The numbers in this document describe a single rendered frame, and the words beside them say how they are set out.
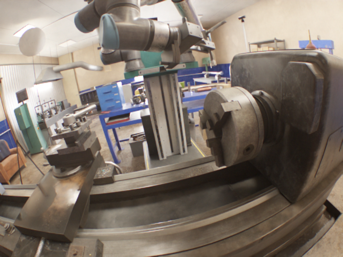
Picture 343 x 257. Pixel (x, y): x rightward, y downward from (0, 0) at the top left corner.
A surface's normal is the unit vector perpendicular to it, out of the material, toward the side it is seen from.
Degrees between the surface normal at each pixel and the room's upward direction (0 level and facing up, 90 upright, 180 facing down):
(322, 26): 90
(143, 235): 48
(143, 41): 130
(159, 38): 116
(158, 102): 90
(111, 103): 90
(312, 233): 0
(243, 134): 78
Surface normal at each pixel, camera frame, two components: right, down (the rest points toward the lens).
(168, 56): -0.84, 0.15
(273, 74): -0.97, 0.20
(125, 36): 0.45, 0.71
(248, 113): 0.05, -0.23
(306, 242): -0.15, -0.92
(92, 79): 0.17, 0.35
